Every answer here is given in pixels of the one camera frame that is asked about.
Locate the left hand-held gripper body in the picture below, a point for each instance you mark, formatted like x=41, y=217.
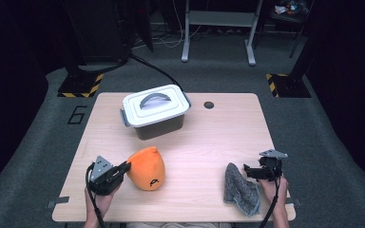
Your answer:
x=104, y=180

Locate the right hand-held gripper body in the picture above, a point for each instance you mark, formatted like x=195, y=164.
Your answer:
x=271, y=169

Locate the grey fuzzy cloth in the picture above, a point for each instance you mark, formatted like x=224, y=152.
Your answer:
x=240, y=190

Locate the orange plush toy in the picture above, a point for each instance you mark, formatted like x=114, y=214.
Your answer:
x=147, y=167

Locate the clear grey storage box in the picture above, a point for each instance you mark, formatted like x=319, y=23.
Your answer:
x=158, y=130

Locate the person's left hand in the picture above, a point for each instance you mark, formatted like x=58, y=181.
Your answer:
x=99, y=204

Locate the person's right hand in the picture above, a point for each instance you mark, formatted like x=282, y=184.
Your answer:
x=277, y=193

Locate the grey tape strip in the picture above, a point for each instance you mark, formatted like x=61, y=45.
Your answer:
x=58, y=201
x=294, y=201

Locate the black stand with striped base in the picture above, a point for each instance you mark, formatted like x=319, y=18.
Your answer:
x=79, y=86
x=293, y=87

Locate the dark cabinet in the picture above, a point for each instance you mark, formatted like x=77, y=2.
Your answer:
x=98, y=31

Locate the colourful small things on rack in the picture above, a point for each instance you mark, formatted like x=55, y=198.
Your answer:
x=290, y=8

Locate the white metal stand frame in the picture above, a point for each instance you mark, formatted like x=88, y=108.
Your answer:
x=221, y=18

